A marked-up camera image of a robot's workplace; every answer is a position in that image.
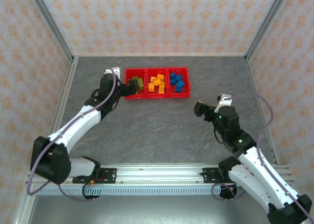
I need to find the red three-compartment bin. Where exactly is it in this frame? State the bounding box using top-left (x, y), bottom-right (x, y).
top-left (124, 66), bottom-right (191, 101)

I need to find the grey metal base panel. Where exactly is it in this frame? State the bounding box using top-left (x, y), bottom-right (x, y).
top-left (13, 184), bottom-right (305, 224)

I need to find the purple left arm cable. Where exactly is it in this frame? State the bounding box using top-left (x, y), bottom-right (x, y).
top-left (26, 68), bottom-right (117, 202)

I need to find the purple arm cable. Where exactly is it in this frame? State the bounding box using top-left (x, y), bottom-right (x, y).
top-left (26, 68), bottom-right (117, 202)
top-left (212, 93), bottom-right (314, 222)

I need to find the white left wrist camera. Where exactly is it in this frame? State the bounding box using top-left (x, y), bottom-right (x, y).
top-left (104, 66), bottom-right (122, 79)

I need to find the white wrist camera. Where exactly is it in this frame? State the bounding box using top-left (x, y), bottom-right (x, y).
top-left (214, 93), bottom-right (233, 113)
top-left (104, 66), bottom-right (122, 79)

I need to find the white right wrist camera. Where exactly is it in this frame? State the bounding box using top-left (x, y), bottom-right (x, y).
top-left (214, 93), bottom-right (233, 113)

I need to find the thin aluminium back rail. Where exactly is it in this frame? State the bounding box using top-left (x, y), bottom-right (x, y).
top-left (73, 54), bottom-right (247, 58)

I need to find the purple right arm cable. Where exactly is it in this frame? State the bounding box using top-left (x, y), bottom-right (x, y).
top-left (212, 93), bottom-right (314, 222)

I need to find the aluminium side rail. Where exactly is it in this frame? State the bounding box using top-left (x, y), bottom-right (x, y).
top-left (38, 56), bottom-right (79, 166)
top-left (245, 56), bottom-right (282, 166)

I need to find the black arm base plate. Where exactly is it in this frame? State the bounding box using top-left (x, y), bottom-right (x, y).
top-left (202, 167), bottom-right (231, 185)
top-left (73, 168), bottom-right (118, 185)

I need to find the aluminium front mounting rail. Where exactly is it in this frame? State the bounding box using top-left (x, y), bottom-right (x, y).
top-left (26, 164), bottom-right (295, 185)

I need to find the grey slotted cable duct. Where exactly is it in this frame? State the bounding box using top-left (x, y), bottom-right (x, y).
top-left (39, 184), bottom-right (221, 196)

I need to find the aluminium frame post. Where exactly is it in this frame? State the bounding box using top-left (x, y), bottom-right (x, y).
top-left (26, 0), bottom-right (76, 62)
top-left (244, 0), bottom-right (294, 62)

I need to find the aluminium frame leg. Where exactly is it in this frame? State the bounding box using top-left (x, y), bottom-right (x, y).
top-left (12, 184), bottom-right (34, 224)

